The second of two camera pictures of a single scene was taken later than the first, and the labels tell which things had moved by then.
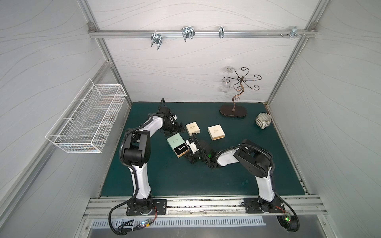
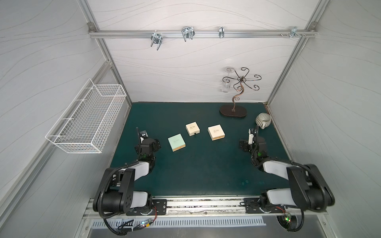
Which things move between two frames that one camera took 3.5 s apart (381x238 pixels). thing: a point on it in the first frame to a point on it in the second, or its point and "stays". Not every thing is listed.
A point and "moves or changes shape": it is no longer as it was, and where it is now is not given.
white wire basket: (88, 123) stays
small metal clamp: (222, 31) stays
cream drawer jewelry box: (216, 132) stays
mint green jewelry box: (178, 145) moves or changes shape
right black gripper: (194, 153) to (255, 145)
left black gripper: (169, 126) to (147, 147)
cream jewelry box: (192, 128) stays
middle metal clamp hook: (188, 32) stays
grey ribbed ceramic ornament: (263, 120) stays
